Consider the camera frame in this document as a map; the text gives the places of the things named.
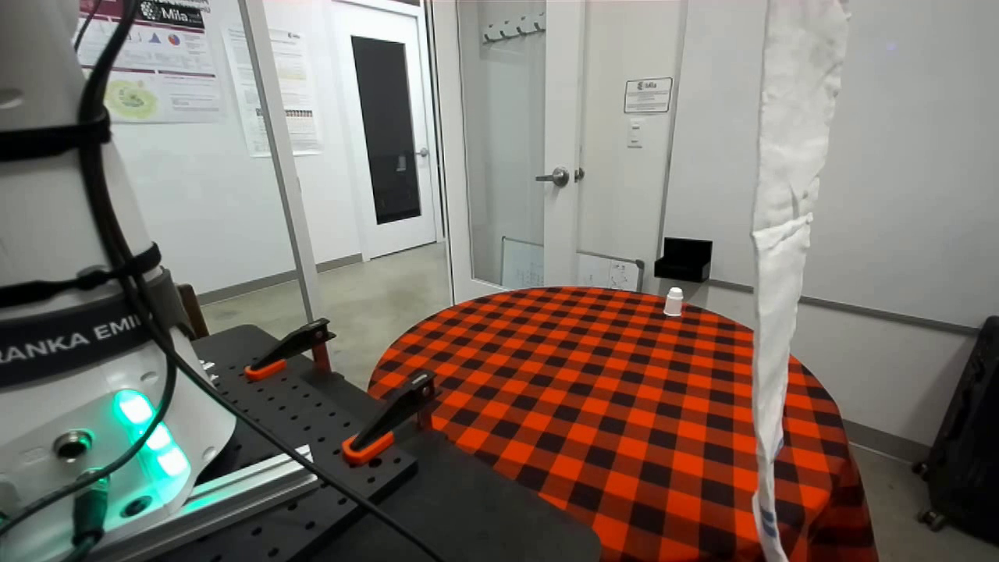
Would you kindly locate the white towel blue stripes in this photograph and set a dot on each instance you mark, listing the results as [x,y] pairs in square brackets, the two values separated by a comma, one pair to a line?
[781,208]

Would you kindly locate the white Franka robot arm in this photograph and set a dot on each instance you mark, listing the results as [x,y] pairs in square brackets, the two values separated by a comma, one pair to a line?
[51,229]

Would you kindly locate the small leaning whiteboard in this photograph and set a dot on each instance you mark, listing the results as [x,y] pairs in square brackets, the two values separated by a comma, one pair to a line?
[611,273]

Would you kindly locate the red black plaid tablecloth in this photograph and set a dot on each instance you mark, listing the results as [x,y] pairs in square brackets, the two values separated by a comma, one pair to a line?
[581,395]

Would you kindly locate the black orange spring clamp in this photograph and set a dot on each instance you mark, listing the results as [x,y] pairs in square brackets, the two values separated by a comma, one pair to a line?
[299,344]
[392,417]

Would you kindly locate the small white bottle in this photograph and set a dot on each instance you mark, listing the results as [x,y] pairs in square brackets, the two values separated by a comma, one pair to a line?
[674,305]

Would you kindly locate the white door dark window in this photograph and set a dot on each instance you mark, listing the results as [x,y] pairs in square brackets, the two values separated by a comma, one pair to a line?
[390,135]

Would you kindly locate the small white door notice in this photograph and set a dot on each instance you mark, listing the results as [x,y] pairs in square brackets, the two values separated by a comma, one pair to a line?
[636,135]

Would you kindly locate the white paper door sign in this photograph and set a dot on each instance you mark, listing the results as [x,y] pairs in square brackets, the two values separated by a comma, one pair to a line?
[648,95]

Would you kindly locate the white paper poster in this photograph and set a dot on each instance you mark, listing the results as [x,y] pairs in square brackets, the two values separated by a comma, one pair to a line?
[301,72]

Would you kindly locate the black rolling suitcase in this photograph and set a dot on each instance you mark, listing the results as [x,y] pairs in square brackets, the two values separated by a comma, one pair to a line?
[968,438]

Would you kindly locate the black wall tray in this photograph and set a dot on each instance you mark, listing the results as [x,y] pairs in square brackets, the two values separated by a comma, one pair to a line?
[684,260]

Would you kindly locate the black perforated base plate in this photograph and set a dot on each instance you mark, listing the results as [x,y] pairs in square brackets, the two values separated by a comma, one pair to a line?
[301,417]

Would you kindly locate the wall coat hook rack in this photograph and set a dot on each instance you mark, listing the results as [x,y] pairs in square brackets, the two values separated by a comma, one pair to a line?
[512,31]

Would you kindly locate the white metal frame post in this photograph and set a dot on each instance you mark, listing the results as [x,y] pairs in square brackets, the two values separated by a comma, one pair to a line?
[280,157]

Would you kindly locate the aluminium profile rail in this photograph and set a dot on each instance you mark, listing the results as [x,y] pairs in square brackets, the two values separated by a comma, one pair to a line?
[239,484]

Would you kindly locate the colourful wall poster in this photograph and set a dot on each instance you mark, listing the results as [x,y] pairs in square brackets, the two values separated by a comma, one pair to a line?
[167,72]

